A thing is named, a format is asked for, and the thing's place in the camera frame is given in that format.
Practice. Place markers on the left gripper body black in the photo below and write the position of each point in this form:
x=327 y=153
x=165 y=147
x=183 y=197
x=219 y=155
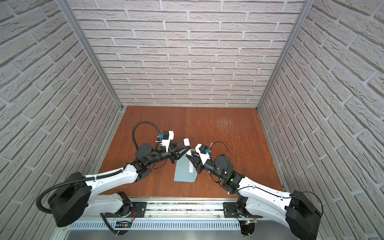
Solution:
x=173 y=154

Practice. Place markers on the pink white letter card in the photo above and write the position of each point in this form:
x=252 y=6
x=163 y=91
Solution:
x=191 y=168

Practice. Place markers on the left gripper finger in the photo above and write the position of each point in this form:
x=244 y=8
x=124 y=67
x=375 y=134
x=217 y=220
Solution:
x=183 y=149
x=180 y=153

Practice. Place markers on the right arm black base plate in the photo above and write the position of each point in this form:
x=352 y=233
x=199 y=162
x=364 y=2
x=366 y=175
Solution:
x=235 y=210

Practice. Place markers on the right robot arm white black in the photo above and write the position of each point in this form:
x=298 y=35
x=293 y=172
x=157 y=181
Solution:
x=292 y=210

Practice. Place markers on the aluminium corner post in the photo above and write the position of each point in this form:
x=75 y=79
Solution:
x=88 y=49
x=306 y=8

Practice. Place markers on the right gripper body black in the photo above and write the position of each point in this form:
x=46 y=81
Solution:
x=202 y=167

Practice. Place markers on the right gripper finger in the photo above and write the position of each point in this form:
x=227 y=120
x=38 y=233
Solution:
x=193 y=157
x=193 y=165

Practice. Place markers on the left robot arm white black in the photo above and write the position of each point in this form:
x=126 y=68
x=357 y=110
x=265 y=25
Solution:
x=80 y=195

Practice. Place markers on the right aluminium corner post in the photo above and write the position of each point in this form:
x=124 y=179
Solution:
x=306 y=8

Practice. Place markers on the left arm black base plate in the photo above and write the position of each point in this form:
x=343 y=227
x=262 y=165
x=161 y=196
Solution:
x=139 y=207

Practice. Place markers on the left aluminium corner post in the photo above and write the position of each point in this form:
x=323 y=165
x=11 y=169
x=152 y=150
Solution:
x=88 y=49

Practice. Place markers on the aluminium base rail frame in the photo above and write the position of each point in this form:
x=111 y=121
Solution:
x=168 y=215

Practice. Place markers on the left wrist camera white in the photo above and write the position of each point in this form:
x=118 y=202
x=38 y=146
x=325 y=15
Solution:
x=165 y=139

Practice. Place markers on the white glue stick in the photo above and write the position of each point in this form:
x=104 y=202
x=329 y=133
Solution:
x=187 y=143

